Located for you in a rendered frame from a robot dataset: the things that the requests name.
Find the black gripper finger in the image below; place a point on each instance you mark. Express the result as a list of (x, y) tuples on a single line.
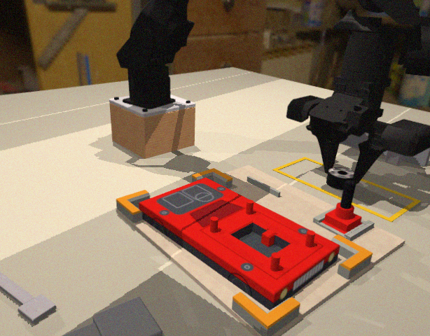
[(328, 151), (369, 153)]

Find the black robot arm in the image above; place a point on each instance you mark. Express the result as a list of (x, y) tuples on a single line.
[(162, 29)]

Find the black wheel with grey hub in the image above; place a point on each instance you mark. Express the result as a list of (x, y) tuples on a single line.
[(337, 177)]

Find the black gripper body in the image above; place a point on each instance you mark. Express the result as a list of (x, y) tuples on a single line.
[(404, 137)]

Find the yellow rectangular outline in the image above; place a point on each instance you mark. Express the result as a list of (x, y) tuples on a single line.
[(392, 218)]

